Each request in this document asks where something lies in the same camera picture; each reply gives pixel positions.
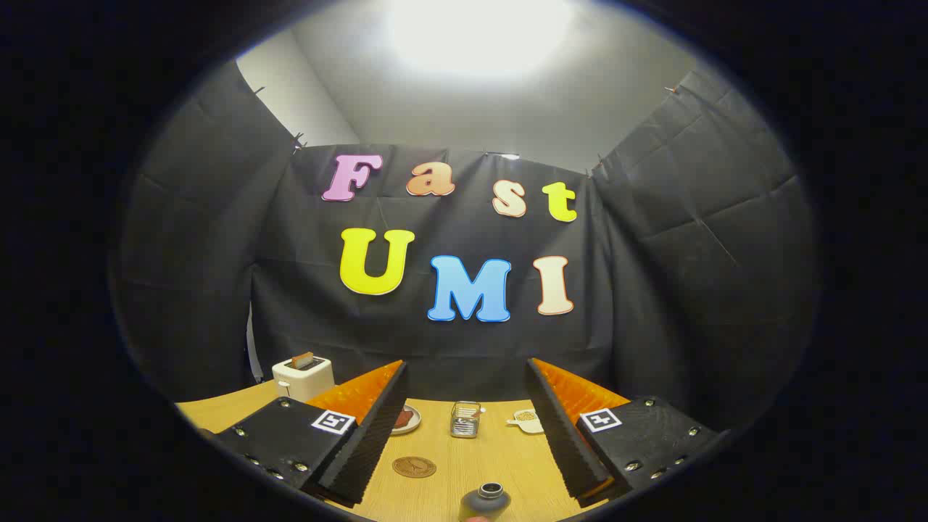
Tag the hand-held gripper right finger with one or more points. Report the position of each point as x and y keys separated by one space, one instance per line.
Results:
x=562 y=435

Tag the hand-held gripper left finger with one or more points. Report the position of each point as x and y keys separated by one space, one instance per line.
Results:
x=362 y=449

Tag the round brown cork coaster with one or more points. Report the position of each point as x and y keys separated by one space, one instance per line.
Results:
x=414 y=467

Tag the silver bottle with green label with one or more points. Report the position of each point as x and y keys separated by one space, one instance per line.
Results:
x=484 y=502

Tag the white divided dish with beans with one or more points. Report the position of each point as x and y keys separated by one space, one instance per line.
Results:
x=528 y=420

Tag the brown food piece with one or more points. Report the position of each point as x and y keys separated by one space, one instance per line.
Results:
x=403 y=418

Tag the white round plate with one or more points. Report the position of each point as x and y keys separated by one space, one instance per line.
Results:
x=413 y=424

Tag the white toaster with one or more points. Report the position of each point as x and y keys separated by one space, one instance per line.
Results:
x=303 y=380

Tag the wooden table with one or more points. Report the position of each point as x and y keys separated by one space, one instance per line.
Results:
x=464 y=457

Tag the bread slice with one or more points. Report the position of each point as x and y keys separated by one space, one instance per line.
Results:
x=301 y=360

